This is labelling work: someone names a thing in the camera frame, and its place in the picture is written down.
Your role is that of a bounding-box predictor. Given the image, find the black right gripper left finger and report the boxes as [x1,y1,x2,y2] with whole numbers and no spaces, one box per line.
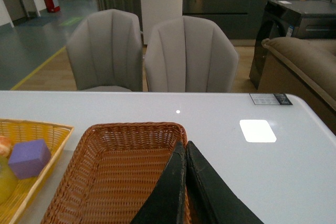
[131,142,186,223]

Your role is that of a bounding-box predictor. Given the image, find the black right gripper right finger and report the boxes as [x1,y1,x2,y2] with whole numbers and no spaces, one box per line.
[186,141,262,223]

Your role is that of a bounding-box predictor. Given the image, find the brown wicker basket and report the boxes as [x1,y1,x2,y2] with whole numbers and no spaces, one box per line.
[42,122,187,223]

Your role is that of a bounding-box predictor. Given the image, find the yellow tape roll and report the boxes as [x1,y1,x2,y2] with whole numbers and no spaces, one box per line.
[0,156,18,204]

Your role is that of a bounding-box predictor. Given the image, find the yellow wicker basket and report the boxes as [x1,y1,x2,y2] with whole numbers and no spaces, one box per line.
[1,119,74,223]

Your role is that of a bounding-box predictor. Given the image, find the table label sticker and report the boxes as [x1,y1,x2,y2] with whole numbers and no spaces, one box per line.
[249,93,292,105]

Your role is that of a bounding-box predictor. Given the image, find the purple foam cube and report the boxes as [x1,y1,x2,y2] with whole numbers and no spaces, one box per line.
[8,139,51,180]

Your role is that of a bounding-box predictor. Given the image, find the grey chair right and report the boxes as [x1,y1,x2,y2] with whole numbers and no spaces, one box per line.
[144,16,239,93]

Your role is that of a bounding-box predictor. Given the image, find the grey chair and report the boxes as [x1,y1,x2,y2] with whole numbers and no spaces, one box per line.
[66,9,143,92]
[144,16,239,93]

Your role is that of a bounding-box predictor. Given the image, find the beige sofa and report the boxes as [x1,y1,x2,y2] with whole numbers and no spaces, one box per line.
[257,37,335,132]

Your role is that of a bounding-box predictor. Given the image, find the grey chair left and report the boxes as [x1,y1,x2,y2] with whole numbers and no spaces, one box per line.
[66,9,143,92]

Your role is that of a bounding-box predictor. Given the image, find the orange bread roll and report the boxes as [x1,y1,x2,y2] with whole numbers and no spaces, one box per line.
[0,135,12,157]

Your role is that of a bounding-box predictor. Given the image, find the black washing machine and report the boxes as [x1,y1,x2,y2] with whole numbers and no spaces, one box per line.
[249,0,335,88]

